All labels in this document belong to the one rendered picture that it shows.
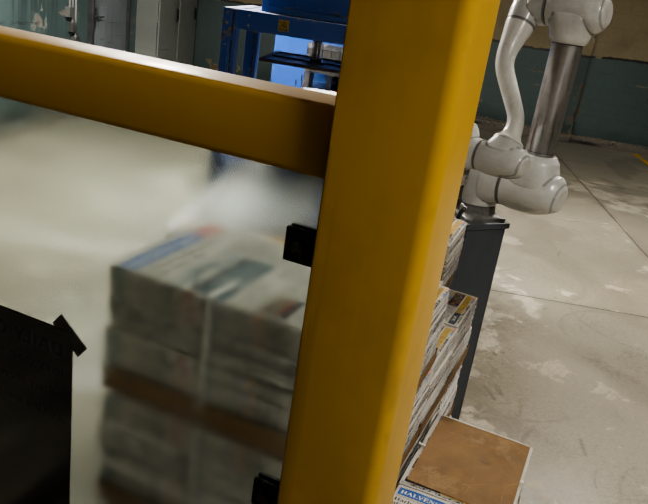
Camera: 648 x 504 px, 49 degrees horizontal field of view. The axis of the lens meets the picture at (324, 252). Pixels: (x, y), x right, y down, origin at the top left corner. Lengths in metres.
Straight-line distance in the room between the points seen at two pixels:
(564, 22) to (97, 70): 2.02
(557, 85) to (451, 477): 1.33
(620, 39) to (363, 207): 11.21
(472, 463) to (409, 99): 1.60
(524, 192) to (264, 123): 2.04
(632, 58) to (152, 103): 11.27
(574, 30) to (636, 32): 9.24
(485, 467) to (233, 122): 1.57
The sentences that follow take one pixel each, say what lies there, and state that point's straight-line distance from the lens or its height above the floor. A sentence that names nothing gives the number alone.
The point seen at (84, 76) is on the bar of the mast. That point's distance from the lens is 0.68.
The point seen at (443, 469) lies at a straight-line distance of 1.98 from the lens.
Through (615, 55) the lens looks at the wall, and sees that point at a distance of 11.71.
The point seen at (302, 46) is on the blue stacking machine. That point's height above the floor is 1.22.
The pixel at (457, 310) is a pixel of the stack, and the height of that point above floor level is 0.83.
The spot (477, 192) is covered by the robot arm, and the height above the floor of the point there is 1.11.
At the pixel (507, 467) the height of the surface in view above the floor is 0.60.
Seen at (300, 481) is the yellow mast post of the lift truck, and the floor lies 1.32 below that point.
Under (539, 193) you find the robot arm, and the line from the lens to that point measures 2.56.
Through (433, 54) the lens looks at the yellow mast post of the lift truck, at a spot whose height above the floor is 1.70.
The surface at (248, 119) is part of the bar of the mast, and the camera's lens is 0.59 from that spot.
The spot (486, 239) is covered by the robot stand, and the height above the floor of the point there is 0.94.
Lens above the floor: 1.74
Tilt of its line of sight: 20 degrees down
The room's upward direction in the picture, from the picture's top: 9 degrees clockwise
